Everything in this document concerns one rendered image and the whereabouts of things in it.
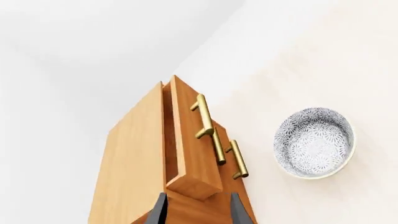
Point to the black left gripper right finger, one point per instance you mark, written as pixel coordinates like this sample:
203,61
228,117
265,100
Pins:
237,210

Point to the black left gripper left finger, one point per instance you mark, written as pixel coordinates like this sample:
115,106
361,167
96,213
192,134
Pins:
158,210

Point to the closed wooden low drawer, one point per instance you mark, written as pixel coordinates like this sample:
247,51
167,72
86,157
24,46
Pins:
241,186

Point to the wooden cabinet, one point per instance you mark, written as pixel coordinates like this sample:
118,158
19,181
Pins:
130,163

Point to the closed wooden middle drawer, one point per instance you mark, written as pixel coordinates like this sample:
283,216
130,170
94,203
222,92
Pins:
224,149

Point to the open wooden drawer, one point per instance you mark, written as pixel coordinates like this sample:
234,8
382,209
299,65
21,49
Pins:
189,149

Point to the patterned white bowl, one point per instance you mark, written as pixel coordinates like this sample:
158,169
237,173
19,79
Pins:
314,143

